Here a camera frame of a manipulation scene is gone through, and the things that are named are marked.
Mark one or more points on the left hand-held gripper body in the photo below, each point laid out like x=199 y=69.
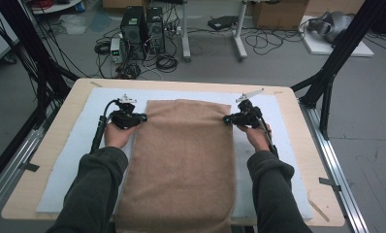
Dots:
x=124 y=119

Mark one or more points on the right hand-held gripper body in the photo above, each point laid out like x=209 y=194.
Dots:
x=247 y=118

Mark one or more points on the brown towel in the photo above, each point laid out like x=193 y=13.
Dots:
x=184 y=161

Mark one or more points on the person's left hand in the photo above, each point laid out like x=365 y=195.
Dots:
x=116 y=137

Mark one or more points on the person's right hand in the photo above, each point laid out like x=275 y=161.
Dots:
x=259 y=139

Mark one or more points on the tan tape piece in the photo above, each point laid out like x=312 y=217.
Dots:
x=96 y=84

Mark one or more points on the white foam mat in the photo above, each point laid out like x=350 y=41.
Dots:
x=81 y=136

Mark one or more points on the grey power supply unit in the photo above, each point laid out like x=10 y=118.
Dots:
x=116 y=50

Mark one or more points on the white desk leg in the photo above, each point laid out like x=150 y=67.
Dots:
x=240 y=35
x=185 y=35

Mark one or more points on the black computer tower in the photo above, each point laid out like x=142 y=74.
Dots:
x=155 y=30
x=133 y=29

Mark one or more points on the flat black device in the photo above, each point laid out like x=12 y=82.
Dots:
x=221 y=22

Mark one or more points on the white floor board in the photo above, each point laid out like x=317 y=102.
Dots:
x=320 y=47

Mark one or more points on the grey tape piece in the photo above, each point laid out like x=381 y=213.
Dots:
x=31 y=167
x=328 y=183

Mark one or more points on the clear plastic sheet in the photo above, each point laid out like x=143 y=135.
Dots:
x=73 y=25

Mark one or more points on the large cardboard box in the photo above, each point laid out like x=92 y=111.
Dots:
x=278 y=14

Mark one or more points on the grey rounded device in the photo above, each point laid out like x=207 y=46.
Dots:
x=335 y=22

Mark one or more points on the white round table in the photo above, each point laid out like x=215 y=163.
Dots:
x=57 y=7

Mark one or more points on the aluminium rail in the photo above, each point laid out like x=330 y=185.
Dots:
x=330 y=155
x=16 y=161

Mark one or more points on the black metal frame stand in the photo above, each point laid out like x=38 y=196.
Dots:
x=343 y=48
x=29 y=42

